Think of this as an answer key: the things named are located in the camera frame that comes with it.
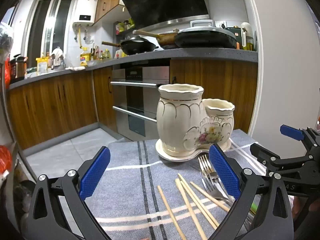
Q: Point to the white water heater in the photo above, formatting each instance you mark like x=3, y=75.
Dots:
x=85, y=10

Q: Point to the orange red plastic bag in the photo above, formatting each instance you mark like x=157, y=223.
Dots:
x=5, y=160

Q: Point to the yellow gas pipe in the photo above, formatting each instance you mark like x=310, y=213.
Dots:
x=80, y=37

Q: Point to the person's right hand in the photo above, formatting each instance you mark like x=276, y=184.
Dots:
x=314, y=206

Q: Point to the brown frying pan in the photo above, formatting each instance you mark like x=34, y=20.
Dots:
x=167, y=40

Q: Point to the wooden base cabinet beside oven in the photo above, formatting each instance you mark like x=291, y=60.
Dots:
x=220, y=87

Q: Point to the wooden chopstick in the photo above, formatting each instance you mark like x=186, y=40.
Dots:
x=188, y=207
x=197, y=200
x=167, y=211
x=207, y=196

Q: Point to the grey plaid tablecloth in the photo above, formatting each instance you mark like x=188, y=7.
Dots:
x=130, y=180

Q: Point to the grey pan lid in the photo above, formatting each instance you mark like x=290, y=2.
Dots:
x=200, y=26

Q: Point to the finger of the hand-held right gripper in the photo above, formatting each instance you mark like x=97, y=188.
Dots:
x=266, y=152
x=291, y=131

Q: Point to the yellow cooking oil bottle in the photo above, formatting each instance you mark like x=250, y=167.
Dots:
x=84, y=58

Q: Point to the shelf with seasoning packets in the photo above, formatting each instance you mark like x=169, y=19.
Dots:
x=123, y=26

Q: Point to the dark brown jar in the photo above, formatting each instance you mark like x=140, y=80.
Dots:
x=21, y=66

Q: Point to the white crumpled cloth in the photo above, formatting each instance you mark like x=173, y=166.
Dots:
x=58, y=56

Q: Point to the sliding glass window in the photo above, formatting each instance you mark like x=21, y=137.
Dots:
x=50, y=27

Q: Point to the wooden upper cabinet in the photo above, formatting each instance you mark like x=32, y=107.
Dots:
x=110, y=0

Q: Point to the dark green kitchen appliance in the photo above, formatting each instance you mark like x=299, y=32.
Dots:
x=233, y=33

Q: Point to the gold metal fork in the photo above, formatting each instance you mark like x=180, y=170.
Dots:
x=203, y=163

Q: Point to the clear crumpled plastic bag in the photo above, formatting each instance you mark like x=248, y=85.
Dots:
x=5, y=37

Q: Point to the cream ceramic utensil holder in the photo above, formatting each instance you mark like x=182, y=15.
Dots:
x=178, y=120

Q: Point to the silver metal fork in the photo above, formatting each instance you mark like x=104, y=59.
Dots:
x=210, y=186

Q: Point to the row of condiment bottles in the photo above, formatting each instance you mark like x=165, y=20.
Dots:
x=101, y=53

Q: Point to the large black griddle pan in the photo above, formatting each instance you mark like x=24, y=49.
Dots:
x=205, y=40

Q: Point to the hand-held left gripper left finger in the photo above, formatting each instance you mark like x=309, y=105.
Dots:
x=96, y=171

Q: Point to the grey stone kitchen countertop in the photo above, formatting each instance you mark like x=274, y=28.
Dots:
x=200, y=53

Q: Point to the stainless steel built-in oven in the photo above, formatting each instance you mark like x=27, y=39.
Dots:
x=140, y=97

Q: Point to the cream ceramic drip tray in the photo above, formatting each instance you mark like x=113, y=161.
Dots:
x=175, y=156

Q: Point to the yellow food packet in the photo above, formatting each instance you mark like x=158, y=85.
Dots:
x=42, y=66

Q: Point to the white wall socket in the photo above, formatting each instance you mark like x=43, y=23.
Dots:
x=221, y=24

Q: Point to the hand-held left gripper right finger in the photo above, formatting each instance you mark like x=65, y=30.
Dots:
x=225, y=172

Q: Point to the black range hood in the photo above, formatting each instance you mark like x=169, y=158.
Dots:
x=165, y=2

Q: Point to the narrow wooden base cabinet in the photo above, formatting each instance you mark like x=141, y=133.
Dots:
x=103, y=97

